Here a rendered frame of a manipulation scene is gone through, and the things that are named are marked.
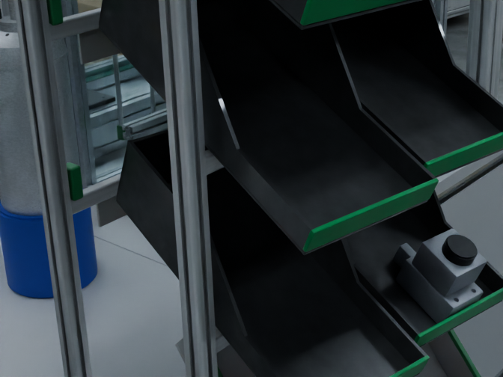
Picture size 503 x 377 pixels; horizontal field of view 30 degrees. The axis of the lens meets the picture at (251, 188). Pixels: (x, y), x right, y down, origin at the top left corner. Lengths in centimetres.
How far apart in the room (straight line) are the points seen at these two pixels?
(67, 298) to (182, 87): 29
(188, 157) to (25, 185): 88
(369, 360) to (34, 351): 78
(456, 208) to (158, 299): 81
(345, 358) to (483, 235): 151
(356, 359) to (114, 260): 97
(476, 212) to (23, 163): 111
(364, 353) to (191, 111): 27
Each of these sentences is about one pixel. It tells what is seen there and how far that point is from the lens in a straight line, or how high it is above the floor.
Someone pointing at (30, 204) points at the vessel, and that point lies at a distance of 156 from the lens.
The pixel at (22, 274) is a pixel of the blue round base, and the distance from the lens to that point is 162.
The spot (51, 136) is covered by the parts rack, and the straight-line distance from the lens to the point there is 82.
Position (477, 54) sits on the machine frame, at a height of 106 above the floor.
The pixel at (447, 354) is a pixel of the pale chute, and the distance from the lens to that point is 101.
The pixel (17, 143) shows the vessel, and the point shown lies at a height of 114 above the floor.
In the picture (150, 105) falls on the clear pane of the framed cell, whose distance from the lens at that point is 176.
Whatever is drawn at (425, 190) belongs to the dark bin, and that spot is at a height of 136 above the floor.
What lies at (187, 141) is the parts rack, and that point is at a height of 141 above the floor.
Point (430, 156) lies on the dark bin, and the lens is 80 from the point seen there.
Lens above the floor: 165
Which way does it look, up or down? 24 degrees down
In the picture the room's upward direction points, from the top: 2 degrees counter-clockwise
